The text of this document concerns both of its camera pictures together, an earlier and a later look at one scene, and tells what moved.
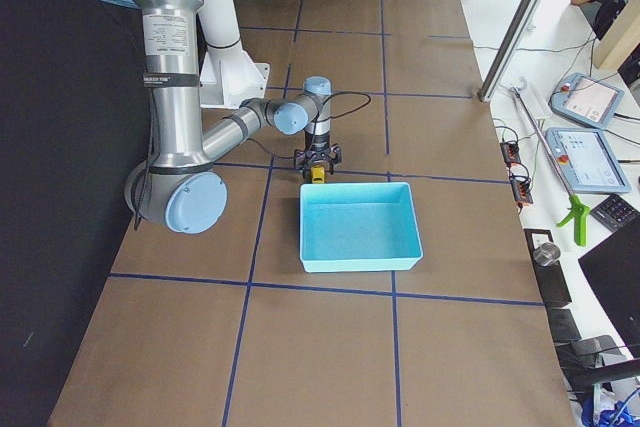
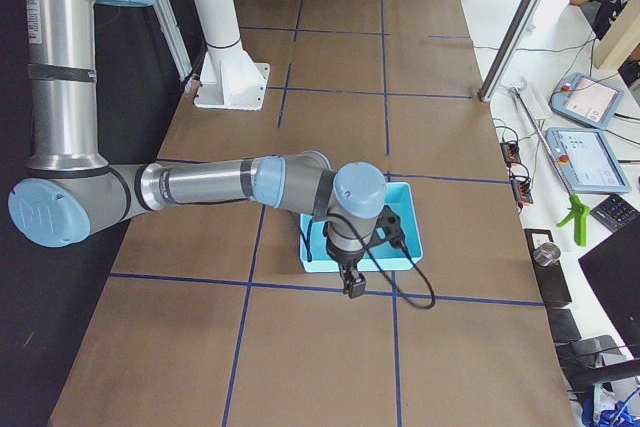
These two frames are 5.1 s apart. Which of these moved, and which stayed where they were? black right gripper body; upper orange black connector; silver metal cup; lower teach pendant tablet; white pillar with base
Moved: black right gripper body
Stayed: upper orange black connector; lower teach pendant tablet; white pillar with base; silver metal cup
